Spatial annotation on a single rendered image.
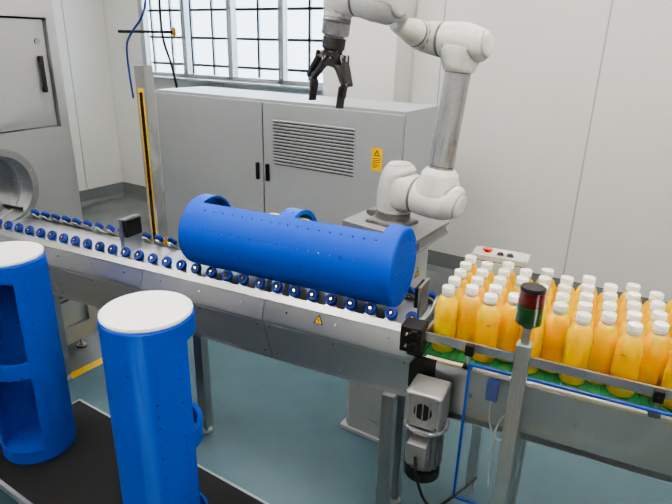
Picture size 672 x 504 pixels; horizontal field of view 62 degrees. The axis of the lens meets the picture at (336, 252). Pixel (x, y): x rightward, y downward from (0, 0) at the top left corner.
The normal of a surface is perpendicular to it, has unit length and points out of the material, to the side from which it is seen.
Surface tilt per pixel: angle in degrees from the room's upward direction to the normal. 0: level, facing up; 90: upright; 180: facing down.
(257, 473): 0
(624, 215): 90
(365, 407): 90
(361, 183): 90
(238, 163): 90
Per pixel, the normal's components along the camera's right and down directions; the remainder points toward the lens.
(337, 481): 0.02, -0.94
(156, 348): 0.43, 0.32
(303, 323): -0.40, -0.03
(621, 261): -0.54, 0.29
